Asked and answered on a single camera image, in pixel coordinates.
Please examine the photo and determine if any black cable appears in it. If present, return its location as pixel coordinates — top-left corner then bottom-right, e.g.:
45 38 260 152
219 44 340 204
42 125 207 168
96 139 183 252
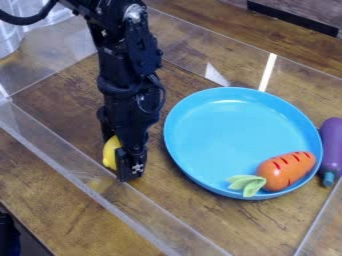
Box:
0 0 58 26

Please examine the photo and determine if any white grid curtain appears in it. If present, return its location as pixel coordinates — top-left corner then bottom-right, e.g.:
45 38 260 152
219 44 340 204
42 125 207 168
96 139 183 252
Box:
0 0 72 59

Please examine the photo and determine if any blue plastic tray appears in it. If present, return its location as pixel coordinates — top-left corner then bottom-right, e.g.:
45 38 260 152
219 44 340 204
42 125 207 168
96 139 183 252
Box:
163 87 323 199

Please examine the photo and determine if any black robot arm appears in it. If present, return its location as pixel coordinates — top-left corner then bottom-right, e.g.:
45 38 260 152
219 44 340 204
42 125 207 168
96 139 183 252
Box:
57 0 165 182

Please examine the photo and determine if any dark board in background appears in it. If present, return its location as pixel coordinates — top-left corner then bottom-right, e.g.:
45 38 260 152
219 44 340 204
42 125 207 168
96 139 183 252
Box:
247 0 339 38

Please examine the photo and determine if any orange toy carrot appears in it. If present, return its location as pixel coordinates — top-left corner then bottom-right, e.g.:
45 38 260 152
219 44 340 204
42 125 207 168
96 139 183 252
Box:
227 151 316 197

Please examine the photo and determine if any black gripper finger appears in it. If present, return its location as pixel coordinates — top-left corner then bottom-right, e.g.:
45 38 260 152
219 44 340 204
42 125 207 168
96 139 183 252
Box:
96 106 114 142
114 133 148 182

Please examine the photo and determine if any yellow toy lemon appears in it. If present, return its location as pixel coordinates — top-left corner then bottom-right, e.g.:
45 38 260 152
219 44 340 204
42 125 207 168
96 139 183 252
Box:
102 136 121 170

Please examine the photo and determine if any clear acrylic enclosure wall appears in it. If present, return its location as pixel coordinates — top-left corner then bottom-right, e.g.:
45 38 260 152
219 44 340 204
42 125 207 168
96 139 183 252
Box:
4 18 342 256

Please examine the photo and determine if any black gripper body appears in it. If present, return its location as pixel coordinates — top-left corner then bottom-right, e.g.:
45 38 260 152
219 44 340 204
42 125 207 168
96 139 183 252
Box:
97 74 165 143

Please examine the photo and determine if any purple toy eggplant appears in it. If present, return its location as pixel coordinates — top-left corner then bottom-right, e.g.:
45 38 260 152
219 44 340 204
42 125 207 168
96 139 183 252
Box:
319 117 342 187

